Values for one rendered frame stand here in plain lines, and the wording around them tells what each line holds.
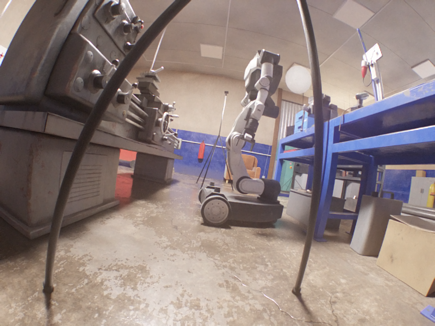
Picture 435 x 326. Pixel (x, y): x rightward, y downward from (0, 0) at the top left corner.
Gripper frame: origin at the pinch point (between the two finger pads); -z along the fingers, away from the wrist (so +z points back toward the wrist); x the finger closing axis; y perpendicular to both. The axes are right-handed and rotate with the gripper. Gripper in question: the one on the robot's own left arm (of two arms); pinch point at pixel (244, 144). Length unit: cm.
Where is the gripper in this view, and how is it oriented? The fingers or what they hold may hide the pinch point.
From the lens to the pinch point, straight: 130.1
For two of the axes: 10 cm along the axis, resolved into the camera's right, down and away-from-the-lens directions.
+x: -9.2, -3.6, -1.2
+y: 1.3, 0.0, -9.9
